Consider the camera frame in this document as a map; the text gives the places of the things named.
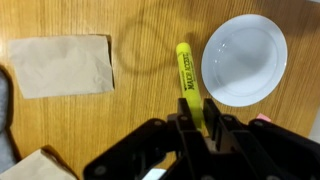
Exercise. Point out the pink sweetener packet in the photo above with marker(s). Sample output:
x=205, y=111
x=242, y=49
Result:
x=263, y=117

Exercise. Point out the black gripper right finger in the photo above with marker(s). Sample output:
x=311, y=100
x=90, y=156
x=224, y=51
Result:
x=273, y=153

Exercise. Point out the small white plate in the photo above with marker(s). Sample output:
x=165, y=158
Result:
x=243, y=60

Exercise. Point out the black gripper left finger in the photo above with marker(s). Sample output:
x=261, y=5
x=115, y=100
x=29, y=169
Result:
x=153, y=153

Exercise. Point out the yellow highlighter marker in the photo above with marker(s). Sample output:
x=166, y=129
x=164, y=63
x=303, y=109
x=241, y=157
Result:
x=189, y=73

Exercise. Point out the grey cloth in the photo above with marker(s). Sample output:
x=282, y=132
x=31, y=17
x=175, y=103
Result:
x=4, y=116

